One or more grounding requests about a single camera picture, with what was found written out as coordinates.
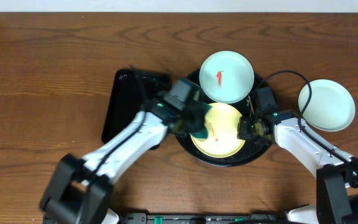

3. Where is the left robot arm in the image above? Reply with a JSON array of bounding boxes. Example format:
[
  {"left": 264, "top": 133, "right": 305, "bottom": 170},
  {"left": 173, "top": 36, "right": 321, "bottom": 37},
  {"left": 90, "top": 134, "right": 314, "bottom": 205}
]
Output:
[{"left": 40, "top": 99, "right": 211, "bottom": 223}]

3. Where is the black rectangular tray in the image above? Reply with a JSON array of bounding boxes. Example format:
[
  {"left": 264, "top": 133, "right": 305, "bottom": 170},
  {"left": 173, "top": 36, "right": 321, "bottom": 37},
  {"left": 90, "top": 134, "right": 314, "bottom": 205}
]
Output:
[{"left": 101, "top": 69, "right": 171, "bottom": 144}]

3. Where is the black round tray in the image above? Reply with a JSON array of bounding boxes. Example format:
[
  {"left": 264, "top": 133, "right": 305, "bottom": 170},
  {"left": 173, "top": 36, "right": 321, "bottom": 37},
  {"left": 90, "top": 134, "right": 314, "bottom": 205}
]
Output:
[{"left": 175, "top": 69, "right": 272, "bottom": 167}]

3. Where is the light blue plate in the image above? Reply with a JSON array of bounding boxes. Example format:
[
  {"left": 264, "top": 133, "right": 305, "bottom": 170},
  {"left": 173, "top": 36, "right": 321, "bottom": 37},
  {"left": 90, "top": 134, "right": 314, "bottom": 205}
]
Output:
[
  {"left": 199, "top": 51, "right": 255, "bottom": 104},
  {"left": 298, "top": 79, "right": 356, "bottom": 132}
]

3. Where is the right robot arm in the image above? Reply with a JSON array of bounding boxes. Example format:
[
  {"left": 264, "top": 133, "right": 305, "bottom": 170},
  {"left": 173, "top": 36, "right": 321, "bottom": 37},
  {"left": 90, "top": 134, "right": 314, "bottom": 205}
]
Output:
[{"left": 237, "top": 110, "right": 358, "bottom": 223}]

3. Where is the light blue plate front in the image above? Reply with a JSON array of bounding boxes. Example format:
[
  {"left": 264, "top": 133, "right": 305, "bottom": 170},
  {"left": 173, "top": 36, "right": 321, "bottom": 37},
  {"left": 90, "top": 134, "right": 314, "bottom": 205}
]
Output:
[{"left": 298, "top": 79, "right": 356, "bottom": 132}]

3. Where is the green yellow sponge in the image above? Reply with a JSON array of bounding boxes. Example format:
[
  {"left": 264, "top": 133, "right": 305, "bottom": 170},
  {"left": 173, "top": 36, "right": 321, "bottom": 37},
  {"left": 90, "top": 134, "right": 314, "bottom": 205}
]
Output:
[{"left": 190, "top": 102, "right": 211, "bottom": 141}]

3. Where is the yellow plate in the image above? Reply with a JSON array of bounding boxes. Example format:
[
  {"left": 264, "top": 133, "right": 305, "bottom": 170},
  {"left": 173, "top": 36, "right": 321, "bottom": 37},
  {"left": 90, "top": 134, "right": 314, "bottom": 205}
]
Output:
[{"left": 191, "top": 103, "right": 246, "bottom": 158}]

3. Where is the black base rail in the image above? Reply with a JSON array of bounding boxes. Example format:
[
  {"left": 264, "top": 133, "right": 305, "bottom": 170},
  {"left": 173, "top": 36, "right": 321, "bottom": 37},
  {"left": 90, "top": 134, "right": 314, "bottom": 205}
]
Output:
[{"left": 118, "top": 212, "right": 290, "bottom": 224}]

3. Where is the light blue plate back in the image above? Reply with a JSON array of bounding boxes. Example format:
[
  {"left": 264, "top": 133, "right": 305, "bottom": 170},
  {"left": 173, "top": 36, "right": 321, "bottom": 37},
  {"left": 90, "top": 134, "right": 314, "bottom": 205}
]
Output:
[{"left": 199, "top": 51, "right": 255, "bottom": 104}]

